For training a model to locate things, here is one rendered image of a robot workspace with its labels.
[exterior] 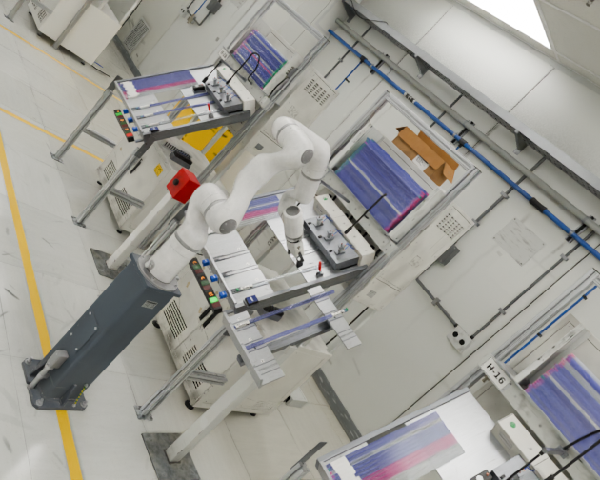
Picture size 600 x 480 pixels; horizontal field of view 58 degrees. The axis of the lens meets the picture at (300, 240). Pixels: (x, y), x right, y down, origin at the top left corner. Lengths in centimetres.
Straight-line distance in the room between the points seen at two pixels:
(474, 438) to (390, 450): 34
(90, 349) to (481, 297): 268
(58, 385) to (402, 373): 250
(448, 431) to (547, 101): 287
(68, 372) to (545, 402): 184
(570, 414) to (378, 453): 70
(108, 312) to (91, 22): 480
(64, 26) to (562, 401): 585
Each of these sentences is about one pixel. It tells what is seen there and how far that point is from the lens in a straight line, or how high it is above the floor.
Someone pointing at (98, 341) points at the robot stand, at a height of 37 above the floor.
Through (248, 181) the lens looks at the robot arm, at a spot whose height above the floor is 123.
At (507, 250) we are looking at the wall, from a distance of 407.
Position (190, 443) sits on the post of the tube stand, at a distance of 265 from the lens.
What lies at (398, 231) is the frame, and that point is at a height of 143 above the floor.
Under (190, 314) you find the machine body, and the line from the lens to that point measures 312.
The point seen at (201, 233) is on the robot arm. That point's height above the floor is 96.
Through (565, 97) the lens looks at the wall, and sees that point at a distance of 448.
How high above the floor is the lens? 166
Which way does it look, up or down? 13 degrees down
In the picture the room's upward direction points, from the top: 45 degrees clockwise
